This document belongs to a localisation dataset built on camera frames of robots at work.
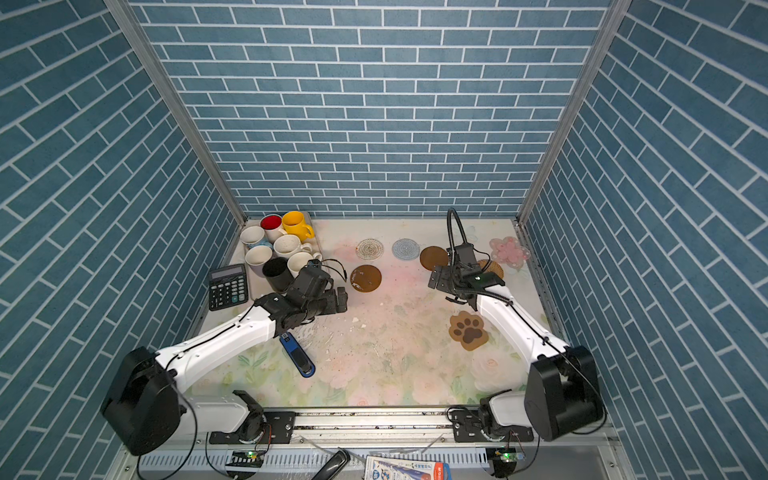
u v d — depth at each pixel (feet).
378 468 2.23
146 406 1.32
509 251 3.65
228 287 3.23
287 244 3.44
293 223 3.57
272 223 3.55
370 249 3.66
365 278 3.34
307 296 2.08
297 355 2.76
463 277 2.13
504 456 2.35
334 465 2.15
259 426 2.22
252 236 3.45
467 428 2.42
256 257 3.29
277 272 3.16
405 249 3.67
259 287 3.25
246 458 2.37
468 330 2.99
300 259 3.24
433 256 3.62
